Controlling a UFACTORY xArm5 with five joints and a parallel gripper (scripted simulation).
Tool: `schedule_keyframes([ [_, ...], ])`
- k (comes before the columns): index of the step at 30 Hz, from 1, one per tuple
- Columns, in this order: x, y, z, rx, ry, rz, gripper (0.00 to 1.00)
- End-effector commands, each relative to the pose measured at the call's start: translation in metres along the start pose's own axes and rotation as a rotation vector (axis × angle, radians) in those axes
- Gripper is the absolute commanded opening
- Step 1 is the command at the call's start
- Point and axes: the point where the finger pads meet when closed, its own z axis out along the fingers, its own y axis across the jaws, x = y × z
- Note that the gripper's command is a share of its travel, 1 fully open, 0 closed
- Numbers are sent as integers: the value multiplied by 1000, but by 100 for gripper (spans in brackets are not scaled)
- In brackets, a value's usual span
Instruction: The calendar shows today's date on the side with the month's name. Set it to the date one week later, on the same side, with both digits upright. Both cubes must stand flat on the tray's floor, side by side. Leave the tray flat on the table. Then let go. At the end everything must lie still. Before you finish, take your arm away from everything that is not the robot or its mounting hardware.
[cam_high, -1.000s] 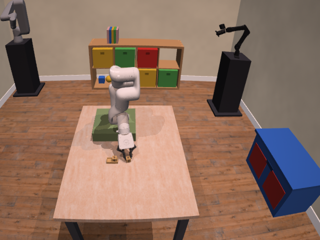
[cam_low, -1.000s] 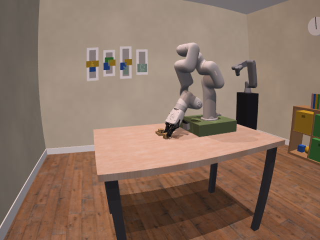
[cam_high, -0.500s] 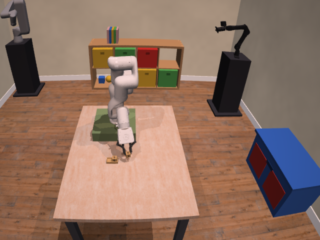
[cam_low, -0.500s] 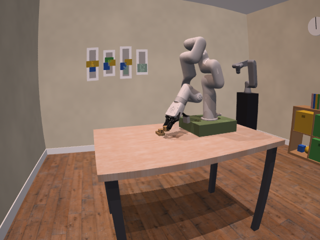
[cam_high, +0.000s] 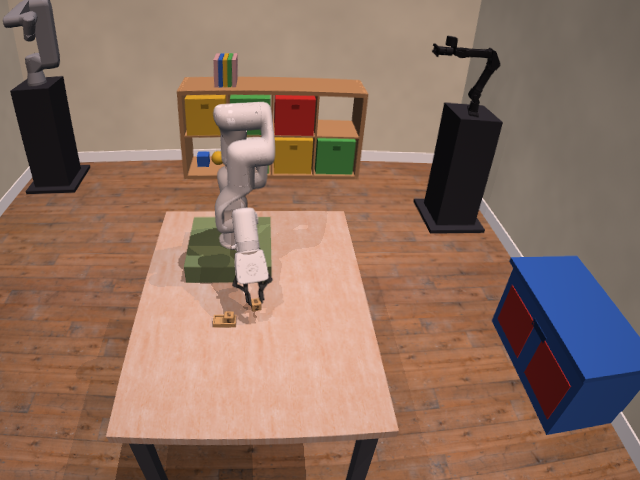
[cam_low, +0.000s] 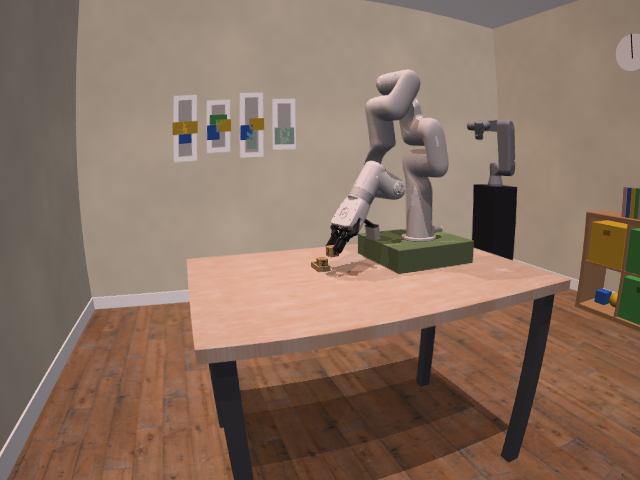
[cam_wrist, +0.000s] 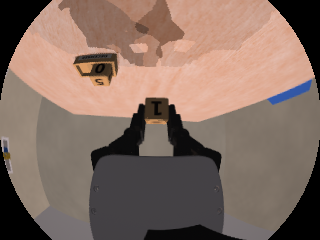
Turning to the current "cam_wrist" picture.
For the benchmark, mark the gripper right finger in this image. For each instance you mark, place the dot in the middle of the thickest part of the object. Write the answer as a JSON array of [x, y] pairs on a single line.
[[185, 143]]

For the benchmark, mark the wooden number cube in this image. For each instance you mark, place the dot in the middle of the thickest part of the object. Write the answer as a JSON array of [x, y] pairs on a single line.
[[156, 110], [101, 74]]

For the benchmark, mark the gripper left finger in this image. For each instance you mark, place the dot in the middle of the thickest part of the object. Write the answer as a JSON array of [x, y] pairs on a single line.
[[129, 142]]

